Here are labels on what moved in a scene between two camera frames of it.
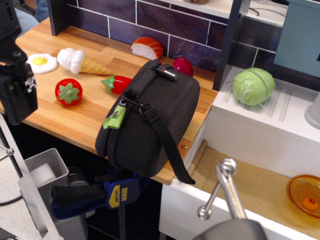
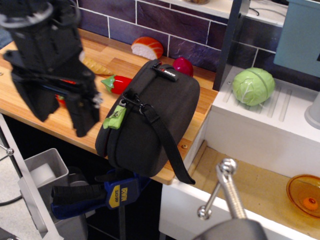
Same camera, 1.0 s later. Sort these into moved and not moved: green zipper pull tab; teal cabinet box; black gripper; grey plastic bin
Moved: black gripper
Not moved: teal cabinet box; green zipper pull tab; grey plastic bin
